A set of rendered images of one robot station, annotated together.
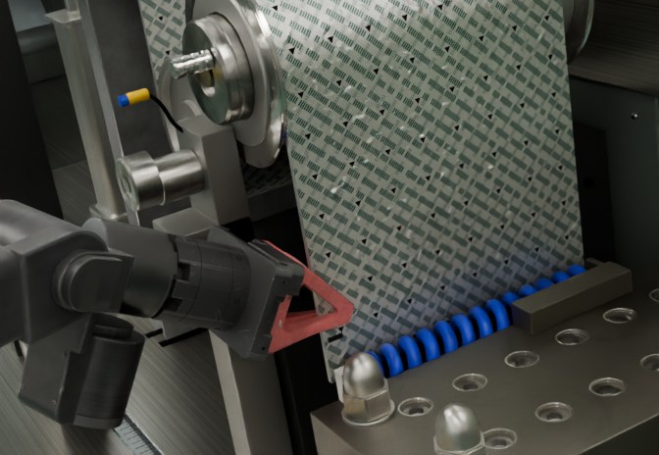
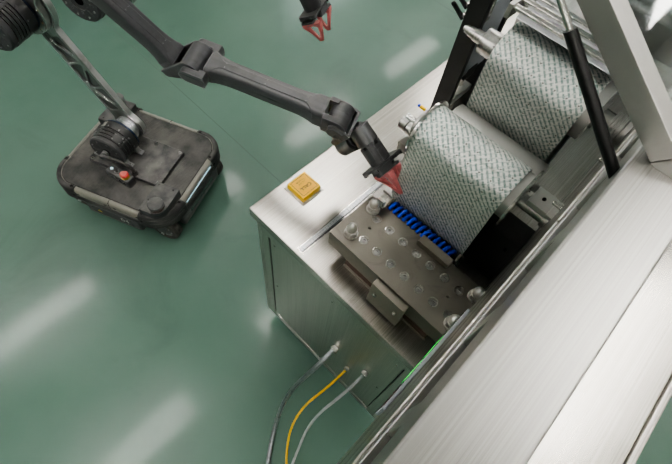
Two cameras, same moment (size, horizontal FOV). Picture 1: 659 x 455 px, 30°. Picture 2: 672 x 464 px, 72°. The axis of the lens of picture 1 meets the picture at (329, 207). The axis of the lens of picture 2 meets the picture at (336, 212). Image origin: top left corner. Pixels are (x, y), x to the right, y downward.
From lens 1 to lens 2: 85 cm
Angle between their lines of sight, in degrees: 57
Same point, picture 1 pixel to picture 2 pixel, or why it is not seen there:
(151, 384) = not seen: hidden behind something
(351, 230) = (410, 183)
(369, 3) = (444, 154)
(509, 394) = (384, 240)
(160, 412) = not seen: hidden behind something
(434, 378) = (391, 221)
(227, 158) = not seen: hidden behind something
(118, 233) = (360, 130)
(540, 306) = (422, 242)
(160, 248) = (365, 141)
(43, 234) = (332, 118)
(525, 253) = (448, 234)
